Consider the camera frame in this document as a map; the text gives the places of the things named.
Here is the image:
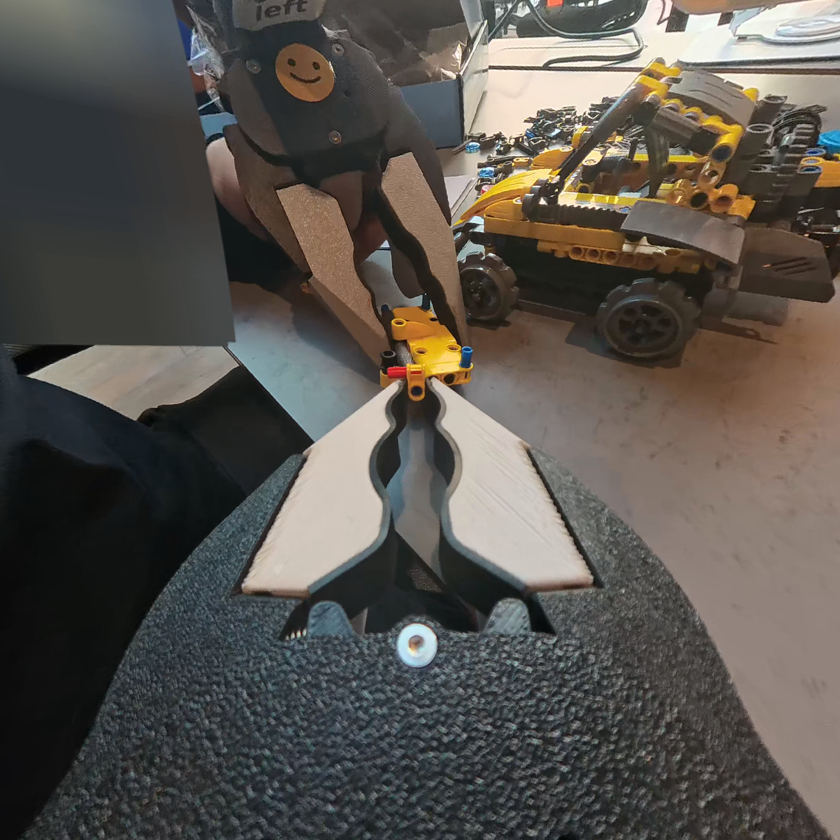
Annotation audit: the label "person's dark clothed body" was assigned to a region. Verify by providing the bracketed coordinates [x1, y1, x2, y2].
[0, 341, 312, 840]

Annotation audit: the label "grey desk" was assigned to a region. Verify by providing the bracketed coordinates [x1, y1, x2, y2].
[226, 13, 840, 815]

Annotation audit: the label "dark blue cardboard box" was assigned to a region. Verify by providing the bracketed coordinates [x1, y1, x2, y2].
[394, 0, 492, 153]

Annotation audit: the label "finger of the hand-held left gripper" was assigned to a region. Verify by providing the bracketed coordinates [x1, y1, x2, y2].
[376, 150, 471, 343]
[276, 182, 391, 361]

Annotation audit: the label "pile of dark small bricks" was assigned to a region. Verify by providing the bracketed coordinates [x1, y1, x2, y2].
[459, 104, 631, 191]

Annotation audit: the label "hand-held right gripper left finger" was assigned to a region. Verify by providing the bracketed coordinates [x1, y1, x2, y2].
[240, 381, 409, 634]

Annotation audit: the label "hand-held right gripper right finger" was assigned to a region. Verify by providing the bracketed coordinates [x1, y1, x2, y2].
[428, 379, 597, 632]

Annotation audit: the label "person's left hand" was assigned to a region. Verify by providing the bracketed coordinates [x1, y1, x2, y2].
[330, 167, 396, 265]

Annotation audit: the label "clear plastic bag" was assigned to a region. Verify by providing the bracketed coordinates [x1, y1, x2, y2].
[394, 0, 487, 86]

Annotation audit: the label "person's left forearm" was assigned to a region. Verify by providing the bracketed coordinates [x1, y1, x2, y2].
[203, 131, 312, 293]

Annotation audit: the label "yellow brick subassembly blue pins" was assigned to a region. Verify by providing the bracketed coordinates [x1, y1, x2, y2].
[379, 295, 475, 388]

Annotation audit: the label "yellow toy brick car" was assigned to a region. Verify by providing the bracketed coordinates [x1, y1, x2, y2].
[453, 58, 840, 362]

